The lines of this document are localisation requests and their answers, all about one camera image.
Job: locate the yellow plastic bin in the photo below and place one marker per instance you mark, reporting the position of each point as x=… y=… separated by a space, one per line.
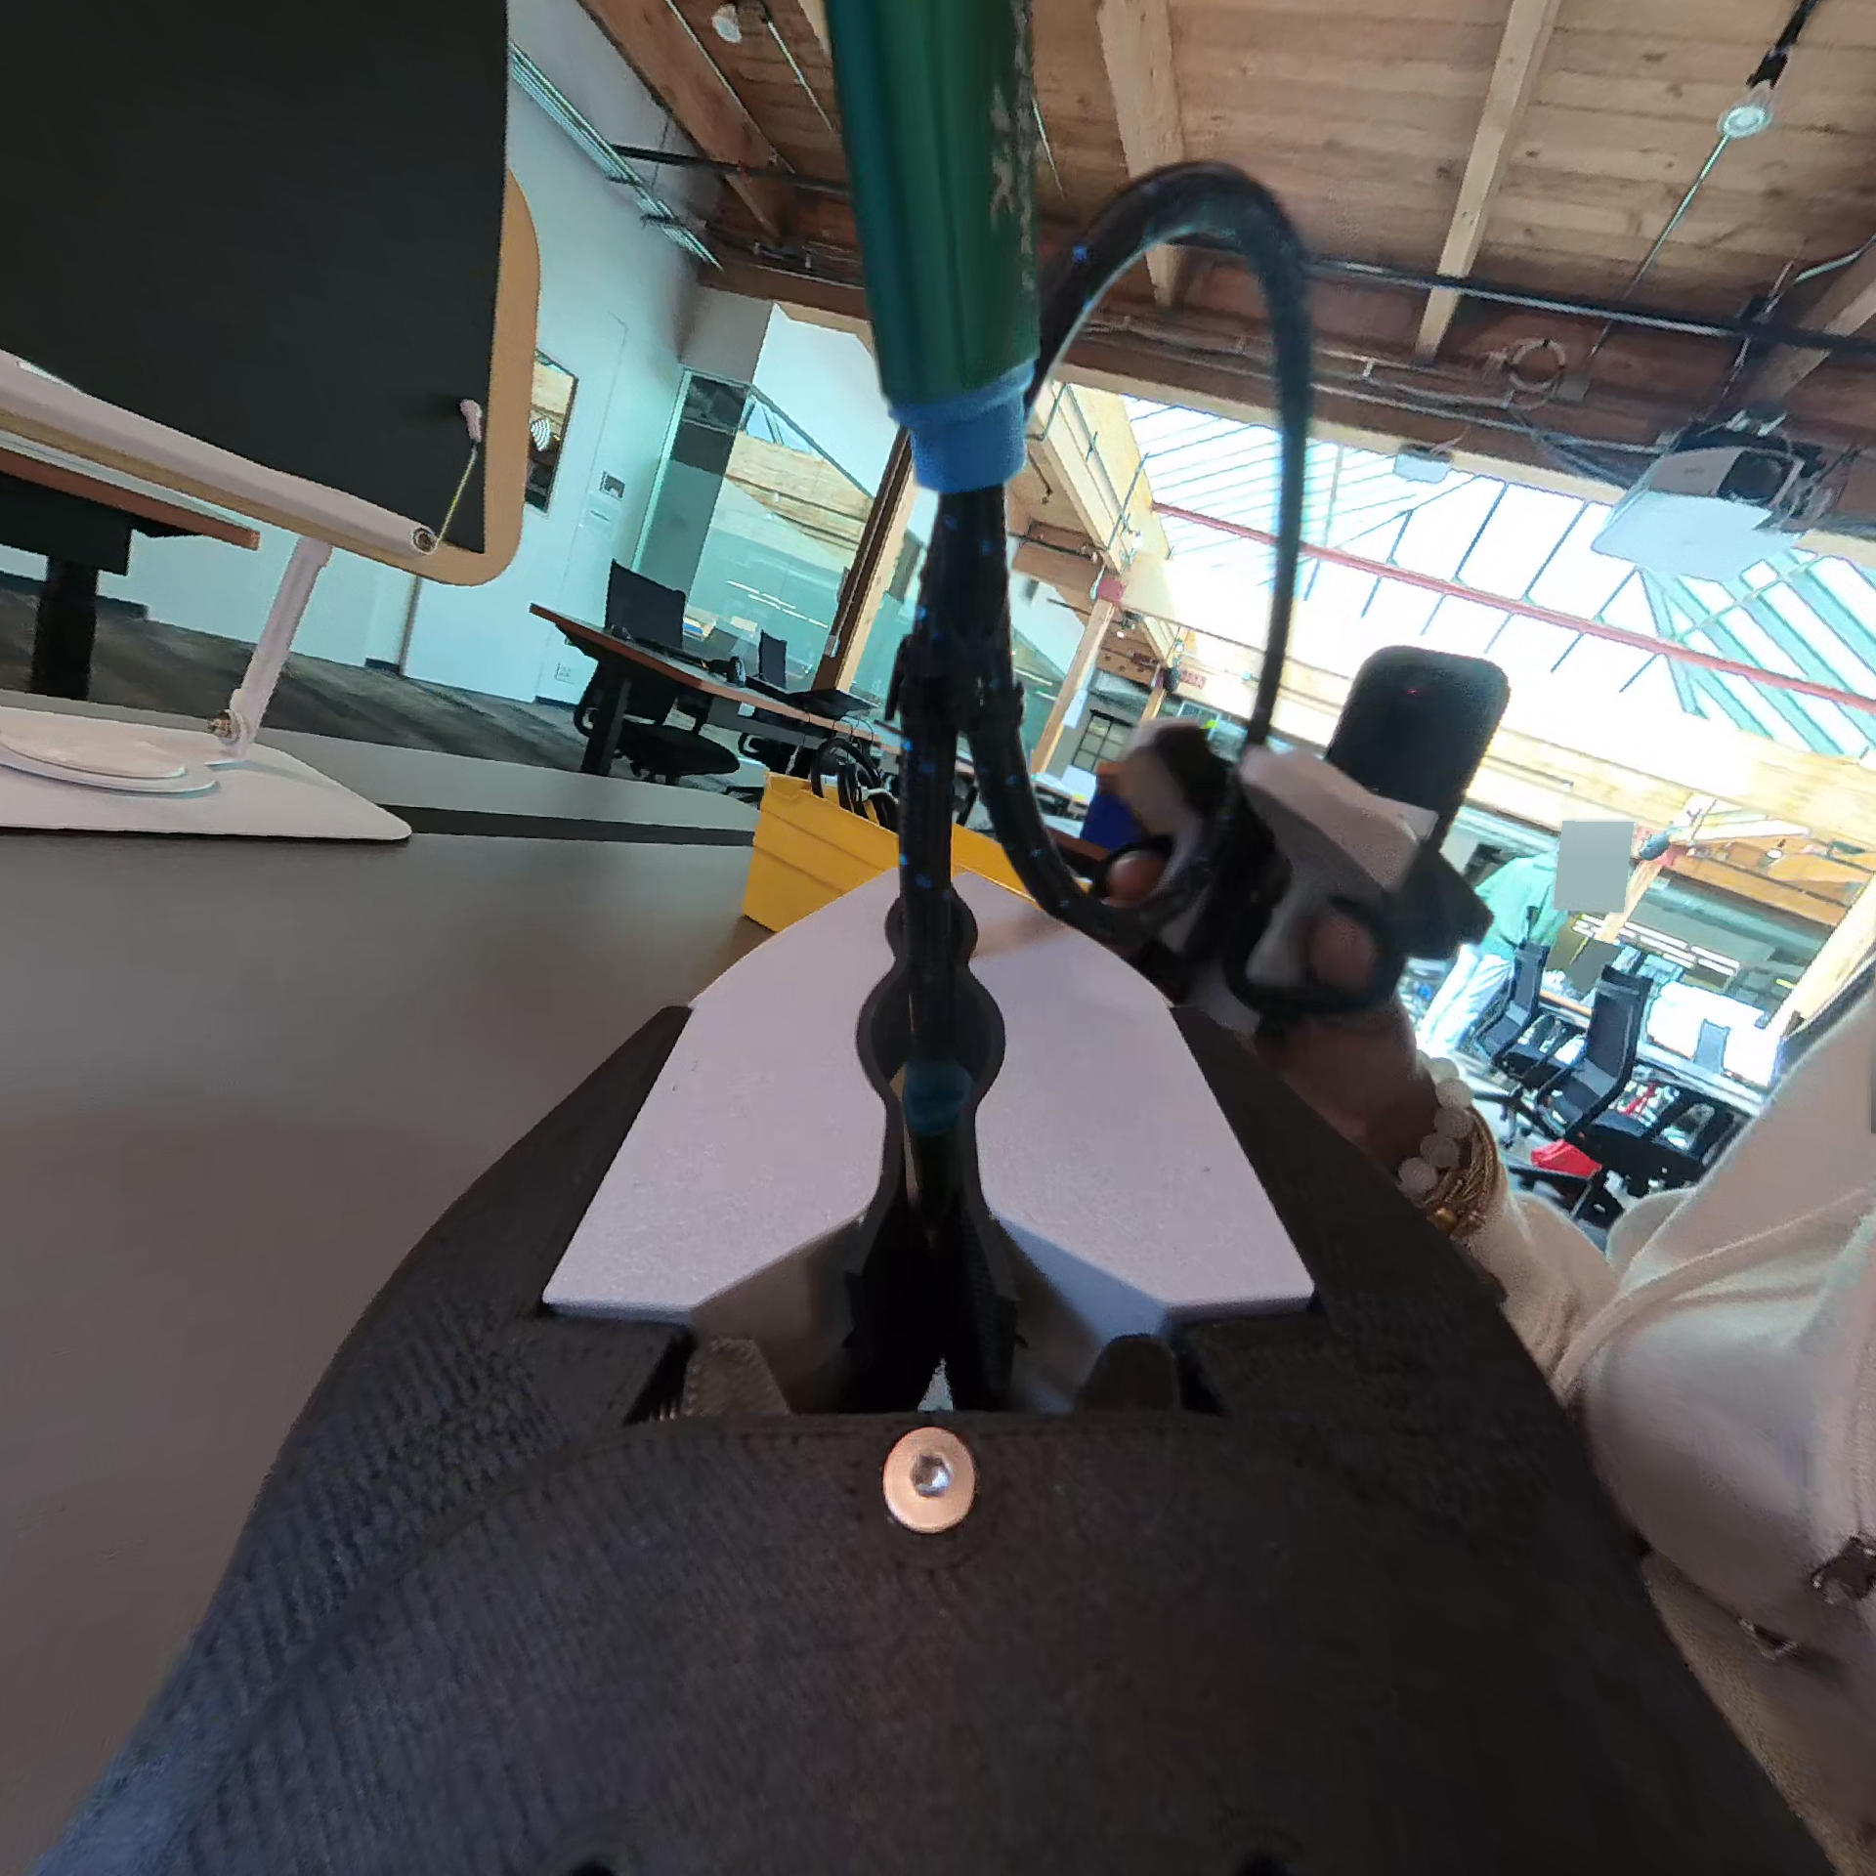
x=822 y=878

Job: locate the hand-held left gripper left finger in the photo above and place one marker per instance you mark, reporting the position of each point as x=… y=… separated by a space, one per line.
x=732 y=1173

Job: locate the person's right forearm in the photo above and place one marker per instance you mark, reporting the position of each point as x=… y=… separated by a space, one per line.
x=1582 y=1261

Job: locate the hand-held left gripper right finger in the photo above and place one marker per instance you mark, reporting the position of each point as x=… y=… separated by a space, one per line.
x=1126 y=1173

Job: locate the grey desk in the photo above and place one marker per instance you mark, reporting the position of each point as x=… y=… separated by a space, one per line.
x=293 y=1099

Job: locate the person's right hand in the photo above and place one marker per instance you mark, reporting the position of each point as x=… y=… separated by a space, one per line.
x=1346 y=1087

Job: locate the wooden desk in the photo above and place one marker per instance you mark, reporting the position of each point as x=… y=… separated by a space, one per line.
x=659 y=668
x=86 y=499

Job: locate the white ceiling projector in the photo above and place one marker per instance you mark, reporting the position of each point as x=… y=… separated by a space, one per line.
x=1701 y=499

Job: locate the black office chair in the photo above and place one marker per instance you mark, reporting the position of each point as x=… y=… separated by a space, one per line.
x=646 y=608
x=1595 y=1053

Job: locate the dark desk mat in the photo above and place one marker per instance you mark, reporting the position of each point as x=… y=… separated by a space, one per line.
x=584 y=823

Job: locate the framed wall picture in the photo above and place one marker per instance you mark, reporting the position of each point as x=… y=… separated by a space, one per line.
x=550 y=431

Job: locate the red ceiling pipe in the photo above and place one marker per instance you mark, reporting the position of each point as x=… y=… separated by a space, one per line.
x=1464 y=595

